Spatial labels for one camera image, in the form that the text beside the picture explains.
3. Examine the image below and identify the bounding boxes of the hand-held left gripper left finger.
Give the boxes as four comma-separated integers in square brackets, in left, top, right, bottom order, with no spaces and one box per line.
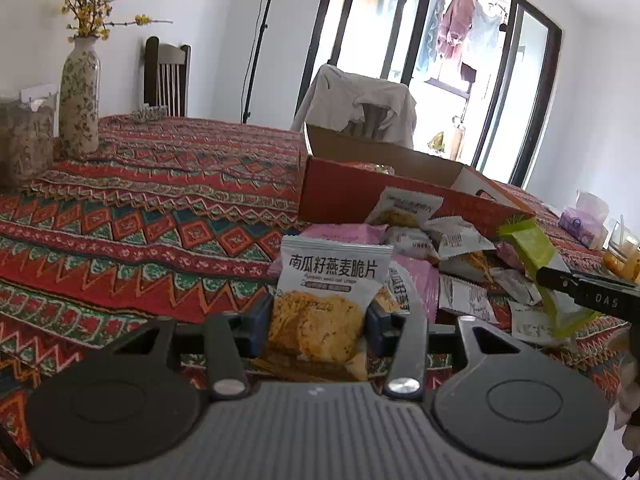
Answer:
[107,294,275,402]

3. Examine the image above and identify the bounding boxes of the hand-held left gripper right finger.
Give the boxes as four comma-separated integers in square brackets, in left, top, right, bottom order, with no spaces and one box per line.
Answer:
[366,302,532,402]

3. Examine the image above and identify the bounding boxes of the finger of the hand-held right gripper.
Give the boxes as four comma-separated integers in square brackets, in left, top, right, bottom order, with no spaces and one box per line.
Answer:
[536,266,577,297]

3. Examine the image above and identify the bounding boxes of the green snack packet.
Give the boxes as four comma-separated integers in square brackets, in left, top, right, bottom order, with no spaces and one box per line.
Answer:
[497,217,601,341]

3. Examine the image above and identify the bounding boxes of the white cookie-print snack packet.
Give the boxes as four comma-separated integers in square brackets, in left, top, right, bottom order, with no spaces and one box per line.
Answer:
[267,234,395,382]

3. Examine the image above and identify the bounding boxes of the pile of small white packets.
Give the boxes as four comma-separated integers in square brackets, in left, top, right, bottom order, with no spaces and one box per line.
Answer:
[365,186,561,346]

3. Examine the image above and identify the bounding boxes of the orange cardboard box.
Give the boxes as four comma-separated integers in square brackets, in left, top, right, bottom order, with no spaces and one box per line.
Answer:
[298,122,537,242]

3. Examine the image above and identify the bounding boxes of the glass cup with orange contents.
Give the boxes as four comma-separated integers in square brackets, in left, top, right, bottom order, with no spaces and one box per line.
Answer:
[602,217,640,282]

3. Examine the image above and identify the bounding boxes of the purple tissue pack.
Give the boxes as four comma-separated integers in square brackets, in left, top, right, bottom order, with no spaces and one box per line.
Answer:
[559,191,610,249]

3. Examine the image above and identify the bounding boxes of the jacket-draped wooden chair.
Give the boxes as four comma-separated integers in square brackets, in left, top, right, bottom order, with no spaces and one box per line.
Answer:
[350,104,397,139]

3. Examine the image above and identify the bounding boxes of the beige jacket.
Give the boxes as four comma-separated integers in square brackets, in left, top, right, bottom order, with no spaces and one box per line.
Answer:
[292,64,418,151]

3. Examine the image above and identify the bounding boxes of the small floral pouch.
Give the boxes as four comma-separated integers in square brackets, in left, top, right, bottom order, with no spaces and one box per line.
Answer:
[132,105,169,122]

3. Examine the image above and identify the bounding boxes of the hanging light blue garment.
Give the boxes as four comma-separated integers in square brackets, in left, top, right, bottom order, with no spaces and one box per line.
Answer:
[470,2,504,69]

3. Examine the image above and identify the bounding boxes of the dark wooden chair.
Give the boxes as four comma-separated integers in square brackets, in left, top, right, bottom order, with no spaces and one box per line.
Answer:
[144,36,192,119]

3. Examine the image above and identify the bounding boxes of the hanging maroon garment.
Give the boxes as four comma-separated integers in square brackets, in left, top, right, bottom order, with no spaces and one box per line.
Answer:
[436,0,475,61]

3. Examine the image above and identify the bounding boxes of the black light stand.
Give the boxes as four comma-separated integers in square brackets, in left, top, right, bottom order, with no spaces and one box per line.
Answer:
[241,0,284,125]

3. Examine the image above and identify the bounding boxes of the floral ceramic vase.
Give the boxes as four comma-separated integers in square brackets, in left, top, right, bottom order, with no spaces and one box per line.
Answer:
[59,36,101,157]

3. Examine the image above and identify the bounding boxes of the glass jar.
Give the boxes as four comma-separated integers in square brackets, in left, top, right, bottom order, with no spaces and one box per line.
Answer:
[0,94,57,187]

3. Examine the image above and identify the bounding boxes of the yellow flower branches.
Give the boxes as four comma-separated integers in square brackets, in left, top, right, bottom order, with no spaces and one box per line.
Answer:
[60,0,174,42]

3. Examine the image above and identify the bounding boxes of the black sliding door frame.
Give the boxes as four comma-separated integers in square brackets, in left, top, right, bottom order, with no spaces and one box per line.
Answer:
[310,0,564,187]

